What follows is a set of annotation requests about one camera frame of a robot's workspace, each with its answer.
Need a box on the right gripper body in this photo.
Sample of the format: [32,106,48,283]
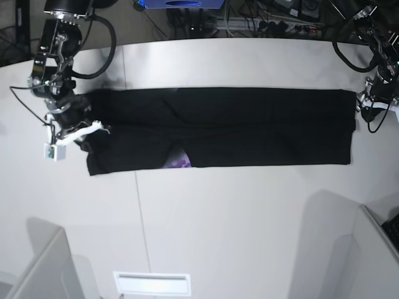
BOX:
[44,95,111,146]

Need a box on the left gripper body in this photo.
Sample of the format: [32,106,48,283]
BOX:
[357,77,398,119]

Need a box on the black T-shirt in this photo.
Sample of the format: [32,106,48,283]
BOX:
[86,88,356,176]

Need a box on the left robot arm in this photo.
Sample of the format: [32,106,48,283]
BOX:
[330,1,398,123]

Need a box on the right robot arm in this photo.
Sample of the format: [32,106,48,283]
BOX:
[28,1,117,161]

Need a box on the black keyboard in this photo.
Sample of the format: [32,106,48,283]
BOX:
[382,214,399,250]

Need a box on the black device on floor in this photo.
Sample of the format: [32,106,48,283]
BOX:
[15,0,31,49]

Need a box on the white partition panel left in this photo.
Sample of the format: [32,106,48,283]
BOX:
[6,227,85,298]

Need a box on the white partition panel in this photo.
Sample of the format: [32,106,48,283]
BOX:
[6,227,85,298]
[330,204,399,299]

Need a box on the blue box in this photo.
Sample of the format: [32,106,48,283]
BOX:
[140,0,224,9]

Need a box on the white partition panel right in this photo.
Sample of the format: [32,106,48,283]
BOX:
[330,204,399,299]

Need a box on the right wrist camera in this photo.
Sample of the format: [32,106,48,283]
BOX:
[44,143,66,161]

